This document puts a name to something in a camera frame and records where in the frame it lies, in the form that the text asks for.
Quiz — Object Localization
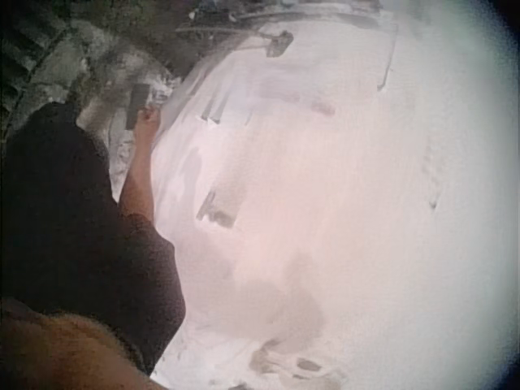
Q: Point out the dark rectangular tool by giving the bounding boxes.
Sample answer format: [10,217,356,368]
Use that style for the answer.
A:
[124,83,150,131]

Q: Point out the person's right hand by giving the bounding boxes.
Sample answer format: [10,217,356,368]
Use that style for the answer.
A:
[132,106,163,148]

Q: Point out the dark tool with handle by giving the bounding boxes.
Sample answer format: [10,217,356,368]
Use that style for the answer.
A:
[255,29,295,59]

